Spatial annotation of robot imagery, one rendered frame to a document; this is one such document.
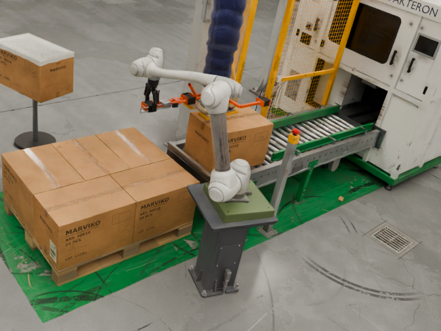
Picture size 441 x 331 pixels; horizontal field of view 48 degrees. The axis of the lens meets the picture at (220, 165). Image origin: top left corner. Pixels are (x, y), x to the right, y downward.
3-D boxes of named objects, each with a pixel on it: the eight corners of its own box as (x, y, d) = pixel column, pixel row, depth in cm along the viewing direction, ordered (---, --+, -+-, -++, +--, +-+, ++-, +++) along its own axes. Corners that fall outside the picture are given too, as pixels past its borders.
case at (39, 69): (73, 92, 477) (74, 52, 457) (40, 103, 446) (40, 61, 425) (29, 71, 499) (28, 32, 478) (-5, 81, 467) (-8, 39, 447)
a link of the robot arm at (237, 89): (222, 71, 313) (212, 76, 302) (247, 80, 307) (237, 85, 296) (219, 90, 319) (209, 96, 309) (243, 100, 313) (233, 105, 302)
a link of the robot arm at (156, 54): (152, 66, 338) (140, 70, 327) (155, 44, 330) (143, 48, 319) (165, 71, 334) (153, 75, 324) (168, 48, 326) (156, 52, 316)
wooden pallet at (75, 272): (128, 175, 484) (130, 163, 477) (190, 234, 425) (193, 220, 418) (3, 209, 409) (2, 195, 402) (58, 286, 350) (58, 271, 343)
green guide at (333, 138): (369, 129, 546) (371, 121, 542) (377, 132, 540) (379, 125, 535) (270, 159, 446) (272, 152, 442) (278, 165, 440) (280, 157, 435)
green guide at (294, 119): (331, 108, 578) (334, 101, 573) (338, 111, 572) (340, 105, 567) (231, 132, 478) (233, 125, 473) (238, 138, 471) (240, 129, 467)
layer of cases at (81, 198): (130, 163, 477) (133, 126, 456) (192, 220, 418) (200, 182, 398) (3, 195, 402) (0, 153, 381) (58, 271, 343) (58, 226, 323)
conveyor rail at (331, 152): (371, 144, 549) (377, 129, 539) (375, 146, 546) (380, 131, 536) (213, 199, 404) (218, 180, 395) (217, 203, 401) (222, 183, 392)
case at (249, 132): (235, 142, 465) (245, 103, 445) (263, 163, 440) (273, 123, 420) (183, 153, 430) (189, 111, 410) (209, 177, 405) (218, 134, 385)
